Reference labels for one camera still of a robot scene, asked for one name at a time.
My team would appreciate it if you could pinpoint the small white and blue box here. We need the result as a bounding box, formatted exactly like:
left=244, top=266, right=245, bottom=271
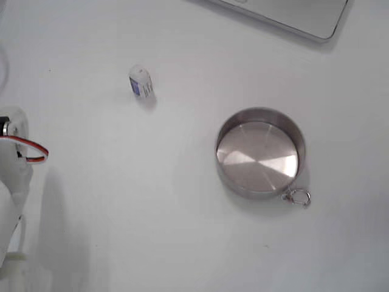
left=128, top=64, right=153, bottom=100

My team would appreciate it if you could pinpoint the round metal bowl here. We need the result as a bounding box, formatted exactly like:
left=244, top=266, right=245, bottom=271
left=215, top=106, right=312, bottom=208

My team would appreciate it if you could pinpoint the red white black servo cable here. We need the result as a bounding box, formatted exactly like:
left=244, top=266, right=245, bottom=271
left=0, top=136, right=50, bottom=165

